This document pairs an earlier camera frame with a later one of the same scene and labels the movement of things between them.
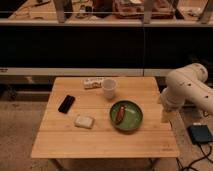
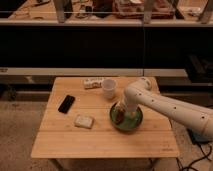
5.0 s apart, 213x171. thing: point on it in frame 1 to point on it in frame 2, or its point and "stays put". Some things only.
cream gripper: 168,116 to 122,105
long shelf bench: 104,38 stays put
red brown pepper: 120,115 stays put
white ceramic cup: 108,86 stays put
